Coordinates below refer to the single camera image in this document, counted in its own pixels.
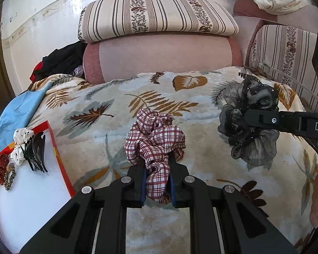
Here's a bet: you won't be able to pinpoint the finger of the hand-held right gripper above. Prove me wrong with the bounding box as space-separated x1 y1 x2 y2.
243 108 318 143

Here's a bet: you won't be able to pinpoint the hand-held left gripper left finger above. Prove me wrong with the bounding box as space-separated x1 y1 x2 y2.
20 164 149 254

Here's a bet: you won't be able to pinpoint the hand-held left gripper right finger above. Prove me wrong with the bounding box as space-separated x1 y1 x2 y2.
167 155 298 254

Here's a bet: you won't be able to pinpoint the grey sheer scrunchie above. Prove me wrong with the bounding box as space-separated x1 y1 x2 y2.
218 75 280 167

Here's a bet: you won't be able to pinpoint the red white plaid scrunchie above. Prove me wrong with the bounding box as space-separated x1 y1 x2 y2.
123 108 187 205

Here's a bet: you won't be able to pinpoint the red box with white inside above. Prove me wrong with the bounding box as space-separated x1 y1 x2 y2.
0 120 76 253

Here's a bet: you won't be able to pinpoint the striped floral sofa cushion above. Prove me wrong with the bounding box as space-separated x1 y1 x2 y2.
245 20 318 115

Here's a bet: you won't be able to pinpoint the leaf-printed plush blanket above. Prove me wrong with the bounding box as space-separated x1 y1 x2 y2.
0 67 318 254

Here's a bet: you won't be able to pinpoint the cream cloth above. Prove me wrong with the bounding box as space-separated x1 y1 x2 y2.
252 0 310 16

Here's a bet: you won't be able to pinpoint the pink sofa armrest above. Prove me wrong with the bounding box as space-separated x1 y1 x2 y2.
233 0 318 25

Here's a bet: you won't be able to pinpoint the black hair claw clip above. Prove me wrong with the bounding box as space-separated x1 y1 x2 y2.
22 131 49 173

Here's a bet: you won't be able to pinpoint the pink bolster cushion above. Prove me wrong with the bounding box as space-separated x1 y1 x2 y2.
83 31 243 85

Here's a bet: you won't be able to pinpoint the white black-dotted scrunchie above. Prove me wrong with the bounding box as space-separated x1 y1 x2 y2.
10 127 35 165

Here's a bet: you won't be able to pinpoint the light blue cloth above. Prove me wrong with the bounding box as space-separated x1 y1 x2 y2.
0 83 54 162

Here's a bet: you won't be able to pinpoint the striped floral pillow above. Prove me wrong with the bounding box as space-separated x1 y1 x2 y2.
78 0 240 43

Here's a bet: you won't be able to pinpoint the black and red clothes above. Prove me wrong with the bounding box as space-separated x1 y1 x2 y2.
30 41 87 84

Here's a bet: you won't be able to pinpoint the leopard print hair tie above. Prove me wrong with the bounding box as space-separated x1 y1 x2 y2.
4 162 16 191

